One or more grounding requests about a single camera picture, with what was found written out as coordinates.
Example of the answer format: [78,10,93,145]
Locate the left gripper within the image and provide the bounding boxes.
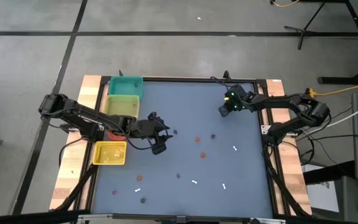
[130,111,171,141]

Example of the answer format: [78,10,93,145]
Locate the orange translucent round bowl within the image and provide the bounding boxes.
[107,130,127,142]

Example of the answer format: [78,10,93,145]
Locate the yellow-green plastic bin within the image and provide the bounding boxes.
[104,94,140,119]

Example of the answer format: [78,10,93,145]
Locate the teal plastic bin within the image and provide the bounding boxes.
[108,76,145,100]

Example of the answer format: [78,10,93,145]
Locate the yellow slotted plastic basket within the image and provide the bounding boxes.
[92,141,127,166]

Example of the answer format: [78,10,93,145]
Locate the black tripod stand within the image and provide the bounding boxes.
[283,1,328,50]

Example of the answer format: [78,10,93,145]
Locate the light wooden side board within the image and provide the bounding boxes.
[264,79,313,216]
[48,74,105,212]

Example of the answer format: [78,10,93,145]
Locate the black desk stand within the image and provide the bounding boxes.
[318,0,358,85]

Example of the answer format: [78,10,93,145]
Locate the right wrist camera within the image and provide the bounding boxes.
[218,105,231,118]

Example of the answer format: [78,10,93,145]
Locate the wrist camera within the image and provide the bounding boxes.
[152,140,168,156]
[218,105,231,118]

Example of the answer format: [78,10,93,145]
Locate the black looped cable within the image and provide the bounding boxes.
[210,77,233,91]
[126,123,171,151]

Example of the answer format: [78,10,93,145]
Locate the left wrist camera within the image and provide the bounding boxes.
[152,140,168,156]

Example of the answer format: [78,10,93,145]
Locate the yellow extension cable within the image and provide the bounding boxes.
[305,79,358,98]

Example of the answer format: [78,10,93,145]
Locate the black floor cables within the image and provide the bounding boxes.
[300,107,358,167]

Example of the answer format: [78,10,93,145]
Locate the white cable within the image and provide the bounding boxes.
[305,98,358,135]

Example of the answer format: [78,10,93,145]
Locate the yellow hanging cable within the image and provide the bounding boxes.
[270,0,301,7]

